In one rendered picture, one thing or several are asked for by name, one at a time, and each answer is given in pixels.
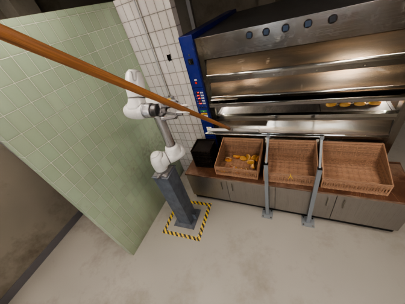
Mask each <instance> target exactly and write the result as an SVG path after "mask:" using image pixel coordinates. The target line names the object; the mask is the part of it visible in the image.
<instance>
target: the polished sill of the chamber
mask: <svg viewBox="0 0 405 304"><path fill-rule="evenodd" d="M397 115H398V113H397V111H396V110H379V111H350V112H293V113H235V114H217V116H216V117H217V119H247V118H372V117H397Z"/></svg>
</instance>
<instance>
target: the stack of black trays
mask: <svg viewBox="0 0 405 304"><path fill-rule="evenodd" d="M215 141H216V140H215V139H197V140H196V142H195V144H194V145H193V147H192V149H191V151H190V152H191V155H192V157H193V160H194V163H195V166H197V167H206V168H213V167H214V165H215V162H216V158H217V156H218V149H217V147H216V146H217V144H216V142H215Z"/></svg>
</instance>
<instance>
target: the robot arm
mask: <svg viewBox="0 0 405 304"><path fill-rule="evenodd" d="M125 80H127V81H129V82H131V83H134V84H136V85H138V86H140V87H142V88H144V89H145V82H144V78H143V75H142V73H141V72H140V71H139V70H138V69H129V70H128V71H127V72H126V74H125ZM126 92H127V96H128V103H127V104H126V105H125V106H124V109H123V112H124V115H125V116H126V117H127V118H131V119H145V118H154V120H155V122H156V124H157V127H158V128H159V131H160V133H161V135H162V138H163V140H164V142H165V144H166V146H165V151H162V152H161V151H154V152H153V153H152V154H151V157H150V159H151V164H152V166H153V168H154V169H155V171H156V172H155V174H154V177H157V179H159V178H160V177H165V178H167V177H168V174H169V173H170V171H171V169H172V168H173V165H169V164H170V163H173V162H175V161H177V160H179V159H181V158H182V157H183V156H184V155H185V153H186V150H185V148H184V146H183V145H181V144H178V143H177V142H175V141H174V139H173V137H172V134H171V131H170V129H169V126H168V123H167V122H166V120H171V119H177V117H178V116H183V114H189V112H176V113H173V112H168V111H167V109H169V108H171V107H169V106H166V105H164V104H162V103H159V102H156V101H154V100H151V99H149V98H146V99H145V97H143V96H141V95H139V94H136V93H134V92H131V91H129V90H126ZM171 101H173V102H175V103H177V104H180V105H182V106H184V107H190V105H188V104H183V103H178V101H177V100H171ZM165 114H168V115H175V116H170V117H165Z"/></svg>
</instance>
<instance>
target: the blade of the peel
mask: <svg viewBox="0 0 405 304"><path fill-rule="evenodd" d="M207 131H210V132H218V133H261V132H260V130H259V129H246V128H233V131H229V130H227V129H225V128H207Z"/></svg>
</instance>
